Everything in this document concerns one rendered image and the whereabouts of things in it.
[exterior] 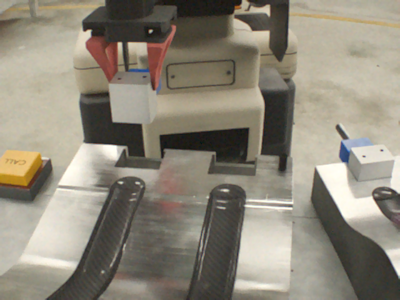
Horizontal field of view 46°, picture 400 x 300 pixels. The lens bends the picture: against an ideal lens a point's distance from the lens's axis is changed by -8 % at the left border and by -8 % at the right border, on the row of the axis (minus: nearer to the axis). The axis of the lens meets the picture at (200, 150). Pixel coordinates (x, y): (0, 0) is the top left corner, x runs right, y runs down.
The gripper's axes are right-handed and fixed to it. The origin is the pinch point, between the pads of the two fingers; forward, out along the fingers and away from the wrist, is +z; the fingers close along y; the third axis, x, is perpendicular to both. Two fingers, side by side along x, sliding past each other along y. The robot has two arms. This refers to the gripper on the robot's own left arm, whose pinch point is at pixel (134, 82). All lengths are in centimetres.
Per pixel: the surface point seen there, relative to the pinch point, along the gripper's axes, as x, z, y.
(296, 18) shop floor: 324, 92, 29
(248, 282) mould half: -24.3, 7.0, 16.5
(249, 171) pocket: -5.4, 8.3, 14.9
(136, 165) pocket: -5.6, 8.6, 1.2
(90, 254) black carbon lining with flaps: -22.9, 7.4, 1.2
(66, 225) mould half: -19.6, 7.0, -2.6
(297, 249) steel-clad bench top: -10.8, 15.2, 21.5
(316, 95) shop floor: 191, 93, 39
